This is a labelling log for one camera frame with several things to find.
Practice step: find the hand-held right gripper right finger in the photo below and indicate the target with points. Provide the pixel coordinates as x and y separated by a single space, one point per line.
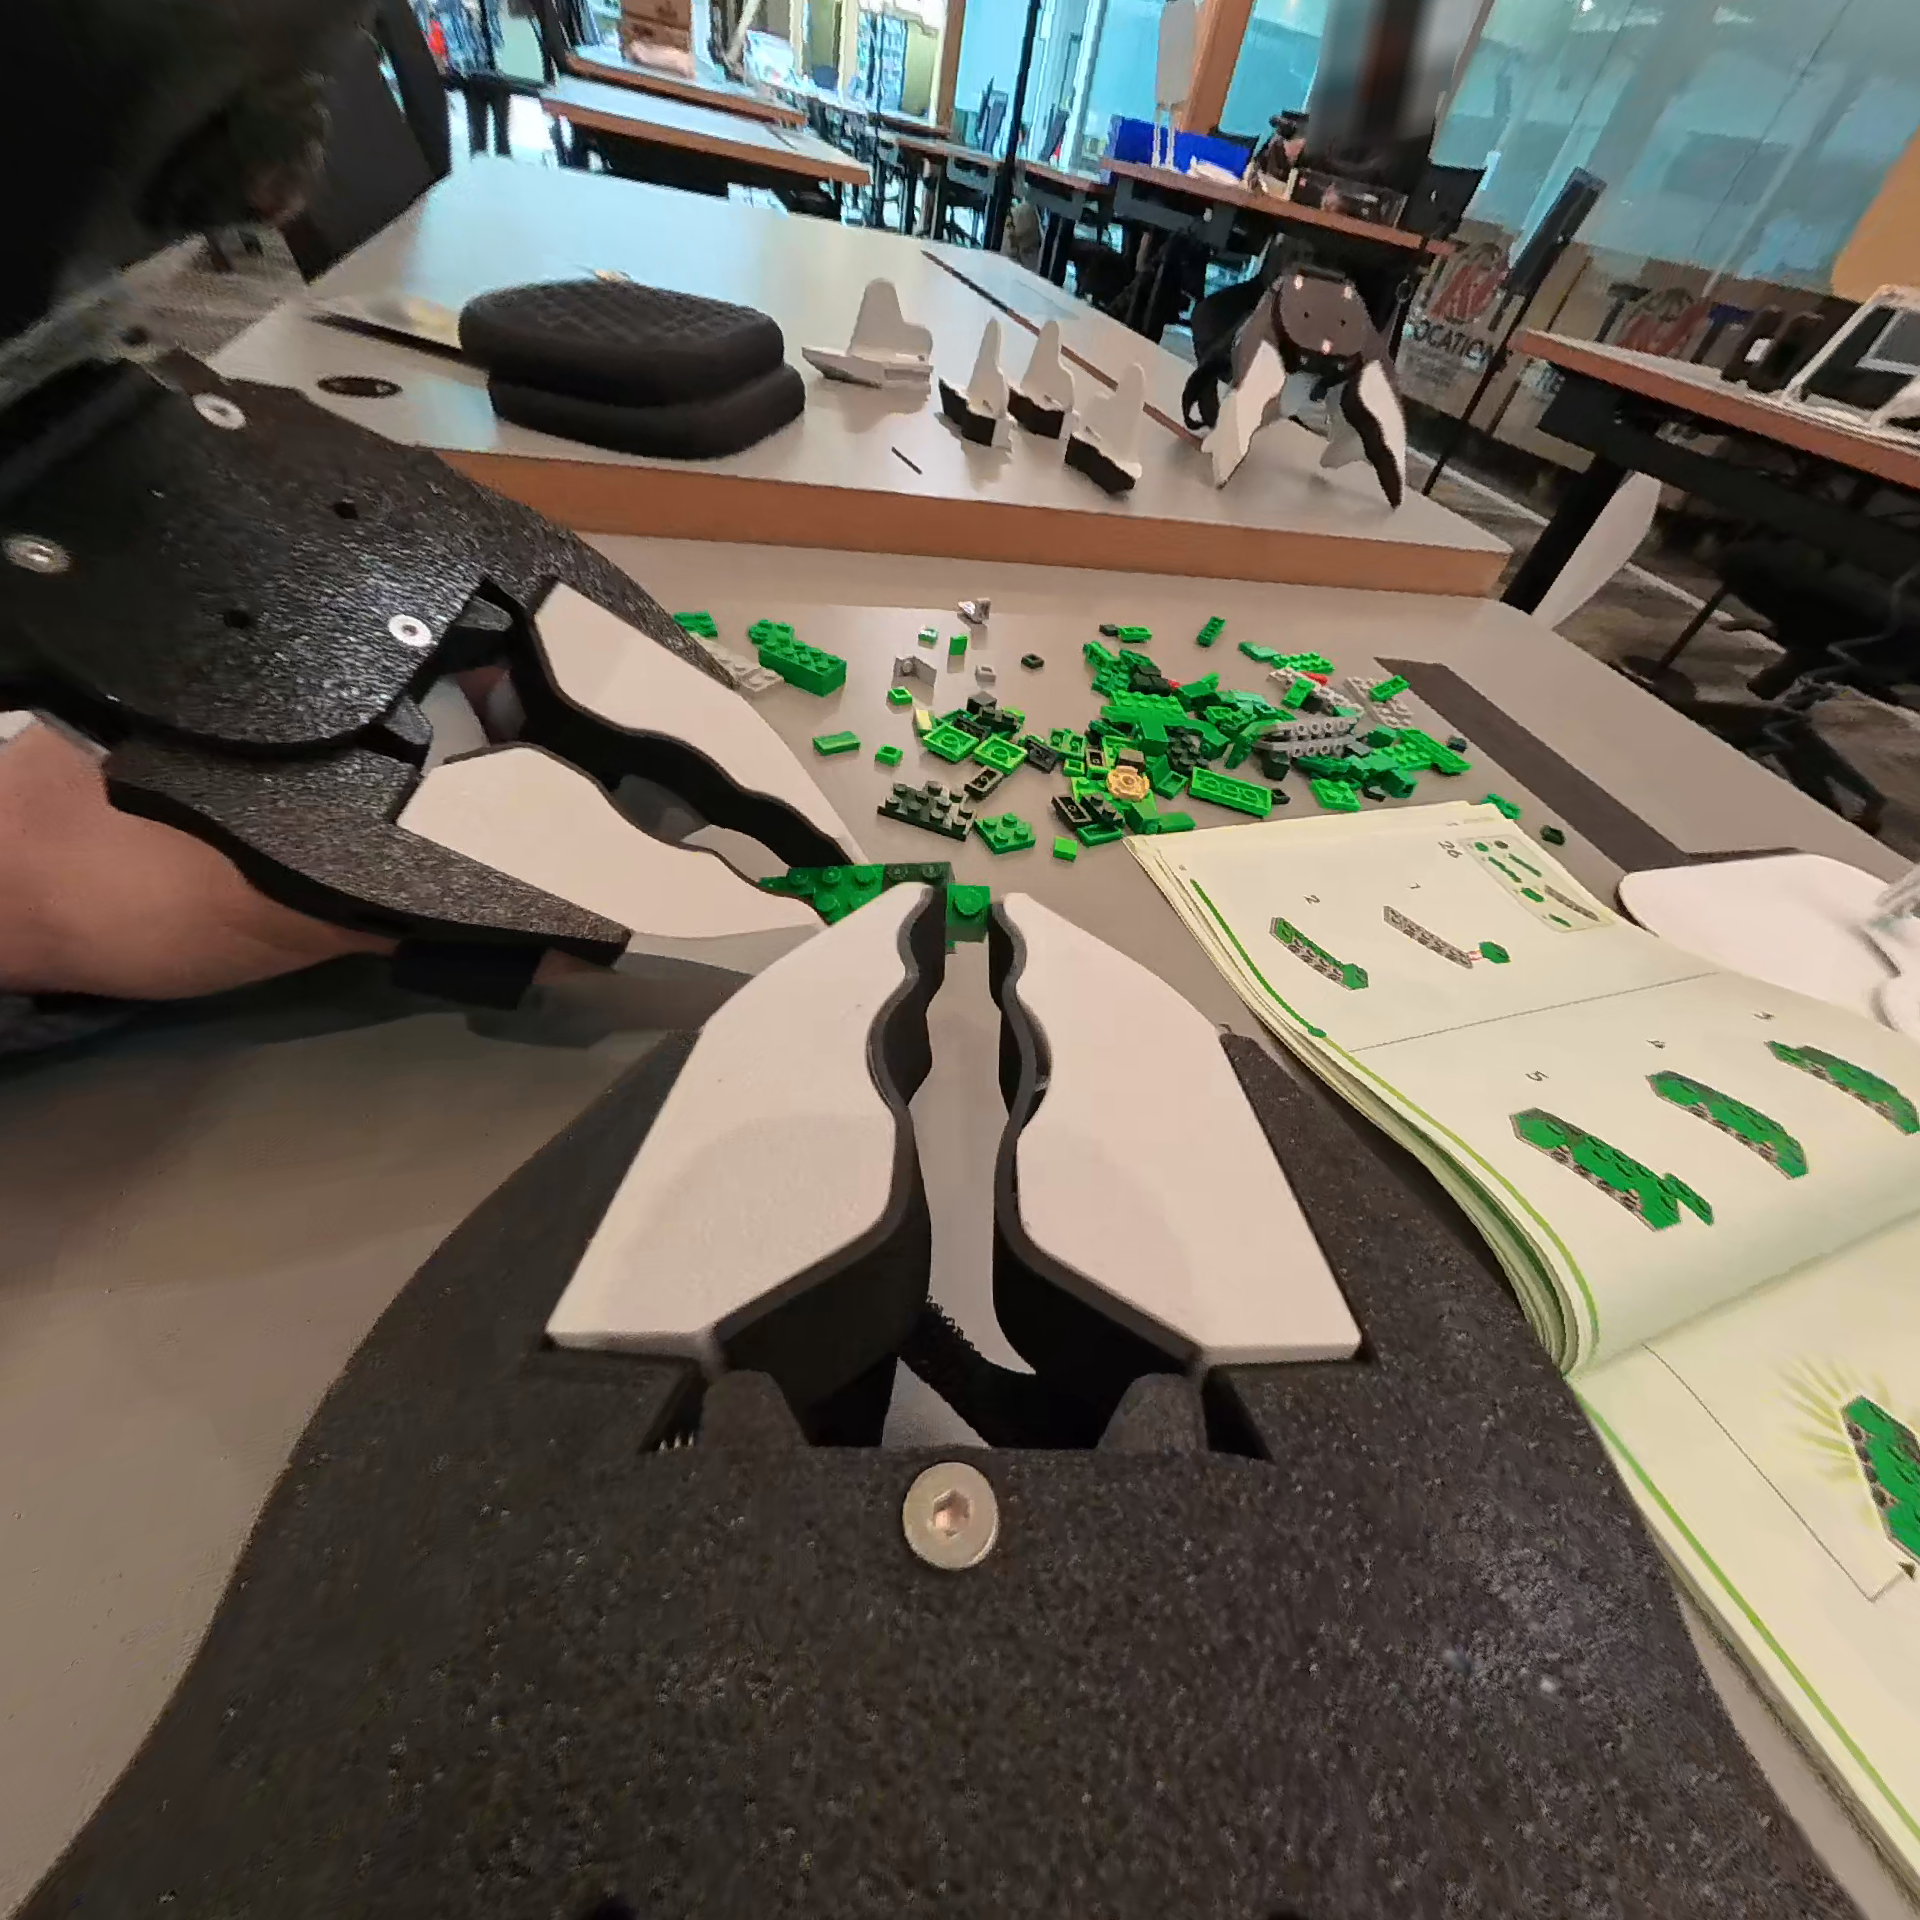
1185 1185

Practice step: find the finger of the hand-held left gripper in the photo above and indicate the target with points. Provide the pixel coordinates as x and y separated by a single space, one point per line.
660 675
511 820

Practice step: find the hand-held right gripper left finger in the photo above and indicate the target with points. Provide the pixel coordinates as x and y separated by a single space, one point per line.
735 1185

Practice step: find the green brick assembly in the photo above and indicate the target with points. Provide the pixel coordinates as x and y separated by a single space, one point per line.
839 888

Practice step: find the person's left hand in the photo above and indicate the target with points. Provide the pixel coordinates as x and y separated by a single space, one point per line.
135 885

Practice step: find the black round table grommet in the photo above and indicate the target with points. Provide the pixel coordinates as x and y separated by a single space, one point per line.
360 387

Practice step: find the grey table with wooden edge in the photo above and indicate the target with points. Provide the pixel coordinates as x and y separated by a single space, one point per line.
750 452

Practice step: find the black foam pad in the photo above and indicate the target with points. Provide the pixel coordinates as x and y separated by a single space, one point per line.
660 428
616 339

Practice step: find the white plate part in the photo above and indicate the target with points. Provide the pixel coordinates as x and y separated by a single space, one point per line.
879 339

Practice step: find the open instruction booklet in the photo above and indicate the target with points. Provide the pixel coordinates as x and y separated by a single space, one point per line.
1576 1080

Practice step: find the spare white finger part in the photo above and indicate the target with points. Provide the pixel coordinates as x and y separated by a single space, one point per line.
1044 375
1114 428
983 382

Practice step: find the pile of green bricks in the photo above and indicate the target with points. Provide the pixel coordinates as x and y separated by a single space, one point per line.
1142 750

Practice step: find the wooden background table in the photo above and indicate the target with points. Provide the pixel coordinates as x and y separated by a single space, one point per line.
705 139

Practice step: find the white flower-shaped tray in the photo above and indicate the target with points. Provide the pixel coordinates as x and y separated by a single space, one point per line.
1756 921

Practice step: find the idle black white gripper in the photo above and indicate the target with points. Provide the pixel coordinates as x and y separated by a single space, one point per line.
1319 339

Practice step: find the white curved panel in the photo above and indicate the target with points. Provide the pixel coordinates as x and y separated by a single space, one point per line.
1598 547

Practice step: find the clear plastic piece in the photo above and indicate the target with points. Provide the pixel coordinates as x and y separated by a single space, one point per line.
1894 902

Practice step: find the cluttered background table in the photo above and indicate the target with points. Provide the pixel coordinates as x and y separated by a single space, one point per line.
1276 203

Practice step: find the black office chair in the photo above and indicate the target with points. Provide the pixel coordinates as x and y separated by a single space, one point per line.
1816 662

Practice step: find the printed banner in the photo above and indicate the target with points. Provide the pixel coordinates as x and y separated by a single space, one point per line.
1464 339

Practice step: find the wooden side table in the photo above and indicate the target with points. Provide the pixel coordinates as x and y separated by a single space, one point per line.
1695 405

